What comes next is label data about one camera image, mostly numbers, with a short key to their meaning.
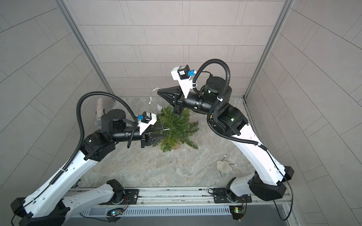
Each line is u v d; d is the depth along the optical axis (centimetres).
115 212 64
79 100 36
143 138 49
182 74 37
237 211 68
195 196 72
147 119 46
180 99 42
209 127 40
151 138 51
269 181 36
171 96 46
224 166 78
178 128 68
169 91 44
